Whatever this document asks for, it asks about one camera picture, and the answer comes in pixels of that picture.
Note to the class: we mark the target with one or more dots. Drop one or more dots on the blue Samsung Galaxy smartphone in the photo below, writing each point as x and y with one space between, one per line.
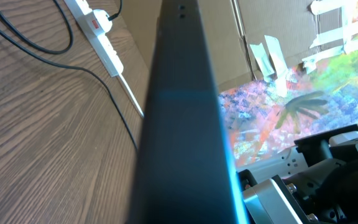
185 170

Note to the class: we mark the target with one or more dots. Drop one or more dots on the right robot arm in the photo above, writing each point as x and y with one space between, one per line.
314 181

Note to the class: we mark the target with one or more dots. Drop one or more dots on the white charger plug adapter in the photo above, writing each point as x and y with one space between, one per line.
98 21

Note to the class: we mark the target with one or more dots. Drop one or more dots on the colourful painted backdrop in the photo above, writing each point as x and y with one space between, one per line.
261 124

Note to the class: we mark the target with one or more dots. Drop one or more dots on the white power extension strip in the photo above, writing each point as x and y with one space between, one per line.
101 44

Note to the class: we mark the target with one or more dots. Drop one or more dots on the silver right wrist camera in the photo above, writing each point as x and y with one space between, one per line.
267 204

